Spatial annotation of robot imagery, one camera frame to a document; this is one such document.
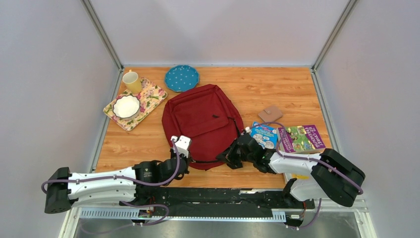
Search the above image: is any blue comic book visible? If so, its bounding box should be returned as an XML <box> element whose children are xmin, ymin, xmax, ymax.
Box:
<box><xmin>250</xmin><ymin>121</ymin><xmax>278</xmax><ymax>149</ymax></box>

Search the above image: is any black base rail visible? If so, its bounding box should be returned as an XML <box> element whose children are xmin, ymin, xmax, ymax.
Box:
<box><xmin>120</xmin><ymin>187</ymin><xmax>315</xmax><ymax>221</ymax></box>

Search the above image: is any purple treehouse book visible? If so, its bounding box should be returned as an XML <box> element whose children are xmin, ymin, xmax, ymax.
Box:
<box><xmin>276</xmin><ymin>124</ymin><xmax>326</xmax><ymax>154</ymax></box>

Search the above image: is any brown leather wallet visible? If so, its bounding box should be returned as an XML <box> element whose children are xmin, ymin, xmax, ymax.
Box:
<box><xmin>258</xmin><ymin>105</ymin><xmax>283</xmax><ymax>122</ymax></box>

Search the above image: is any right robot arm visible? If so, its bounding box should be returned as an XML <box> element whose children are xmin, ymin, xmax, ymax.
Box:
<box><xmin>216</xmin><ymin>133</ymin><xmax>366</xmax><ymax>208</ymax></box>

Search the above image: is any blue polka dot plate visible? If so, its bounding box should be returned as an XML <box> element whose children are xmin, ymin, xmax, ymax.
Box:
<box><xmin>164</xmin><ymin>65</ymin><xmax>200</xmax><ymax>92</ymax></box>

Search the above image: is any white scalloped bowl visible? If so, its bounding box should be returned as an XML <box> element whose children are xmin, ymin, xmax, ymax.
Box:
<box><xmin>112</xmin><ymin>95</ymin><xmax>140</xmax><ymax>119</ymax></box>

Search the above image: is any yellow illustrated book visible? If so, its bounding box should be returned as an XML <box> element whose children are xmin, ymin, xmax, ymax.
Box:
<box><xmin>284</xmin><ymin>173</ymin><xmax>310</xmax><ymax>183</ymax></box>

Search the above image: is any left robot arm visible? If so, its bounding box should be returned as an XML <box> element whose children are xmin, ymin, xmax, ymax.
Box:
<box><xmin>42</xmin><ymin>147</ymin><xmax>191</xmax><ymax>214</ymax></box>

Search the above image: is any floral rectangular tray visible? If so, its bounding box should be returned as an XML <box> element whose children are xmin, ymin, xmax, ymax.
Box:
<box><xmin>103</xmin><ymin>77</ymin><xmax>168</xmax><ymax>131</ymax></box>

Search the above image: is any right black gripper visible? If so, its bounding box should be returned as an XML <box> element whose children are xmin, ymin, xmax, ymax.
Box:
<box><xmin>215</xmin><ymin>140</ymin><xmax>255</xmax><ymax>168</ymax></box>

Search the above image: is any yellow mug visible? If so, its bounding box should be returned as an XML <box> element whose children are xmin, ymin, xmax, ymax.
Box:
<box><xmin>122</xmin><ymin>70</ymin><xmax>143</xmax><ymax>94</ymax></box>

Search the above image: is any red backpack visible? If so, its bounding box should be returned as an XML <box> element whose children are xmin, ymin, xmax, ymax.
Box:
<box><xmin>161</xmin><ymin>84</ymin><xmax>244</xmax><ymax>170</ymax></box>

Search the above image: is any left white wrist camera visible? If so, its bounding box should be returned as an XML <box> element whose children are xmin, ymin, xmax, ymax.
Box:
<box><xmin>170</xmin><ymin>135</ymin><xmax>192</xmax><ymax>158</ymax></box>

